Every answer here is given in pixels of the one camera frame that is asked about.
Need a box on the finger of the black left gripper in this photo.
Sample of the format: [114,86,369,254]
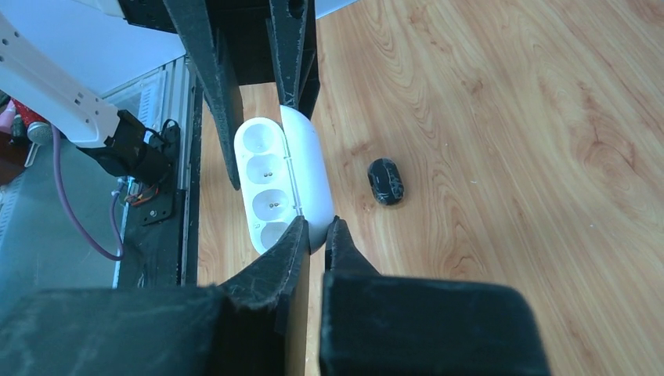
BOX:
[266,0,320,119]
[164,0,244,190]

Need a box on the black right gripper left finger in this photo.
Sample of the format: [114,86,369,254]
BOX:
[1,216,311,375]

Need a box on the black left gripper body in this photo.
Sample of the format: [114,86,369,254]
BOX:
[116,0,320,87]

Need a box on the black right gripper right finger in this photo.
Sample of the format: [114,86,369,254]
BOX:
[319,218,551,375]

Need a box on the black earbud charging case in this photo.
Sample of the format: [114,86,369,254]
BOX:
[367,157,405,206]

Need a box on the white earbud charging case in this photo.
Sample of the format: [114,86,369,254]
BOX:
[233,105,335,255]

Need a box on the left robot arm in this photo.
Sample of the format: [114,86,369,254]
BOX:
[1,1,320,188]

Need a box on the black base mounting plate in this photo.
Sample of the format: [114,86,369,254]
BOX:
[114,78,204,289]

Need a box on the aluminium frame rail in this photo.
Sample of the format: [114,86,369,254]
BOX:
[103,57,197,288]

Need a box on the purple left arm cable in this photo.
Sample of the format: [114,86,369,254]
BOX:
[50,124,125,262]

